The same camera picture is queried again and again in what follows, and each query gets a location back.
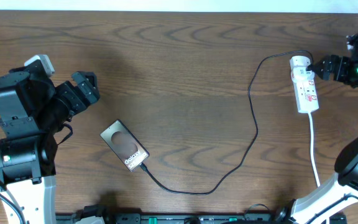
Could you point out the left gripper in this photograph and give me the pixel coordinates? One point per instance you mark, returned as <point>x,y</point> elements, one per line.
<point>74,94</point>

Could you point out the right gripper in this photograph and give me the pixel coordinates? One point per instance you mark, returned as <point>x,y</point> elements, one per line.
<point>344,62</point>

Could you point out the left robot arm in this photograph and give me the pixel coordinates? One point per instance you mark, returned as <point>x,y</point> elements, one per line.
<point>32,110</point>

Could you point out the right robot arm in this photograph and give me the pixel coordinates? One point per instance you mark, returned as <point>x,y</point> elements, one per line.
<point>341,189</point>

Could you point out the white USB charger plug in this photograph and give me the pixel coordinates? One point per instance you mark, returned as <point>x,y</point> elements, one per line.
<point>299,62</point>

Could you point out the white power strip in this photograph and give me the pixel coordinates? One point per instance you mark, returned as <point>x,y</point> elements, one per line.
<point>305,90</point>

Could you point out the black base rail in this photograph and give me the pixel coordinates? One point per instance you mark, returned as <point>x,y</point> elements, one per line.
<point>135,218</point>

